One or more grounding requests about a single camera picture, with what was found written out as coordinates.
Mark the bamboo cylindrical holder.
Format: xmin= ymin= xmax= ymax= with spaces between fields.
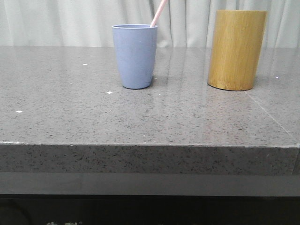
xmin=208 ymin=10 xmax=267 ymax=91

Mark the blue plastic cup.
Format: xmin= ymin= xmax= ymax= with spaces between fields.
xmin=112 ymin=24 xmax=158 ymax=90

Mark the pink chopstick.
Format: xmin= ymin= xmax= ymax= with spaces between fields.
xmin=150 ymin=0 xmax=168 ymax=27

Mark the white pleated curtain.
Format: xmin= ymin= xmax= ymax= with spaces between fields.
xmin=0 ymin=0 xmax=300 ymax=48

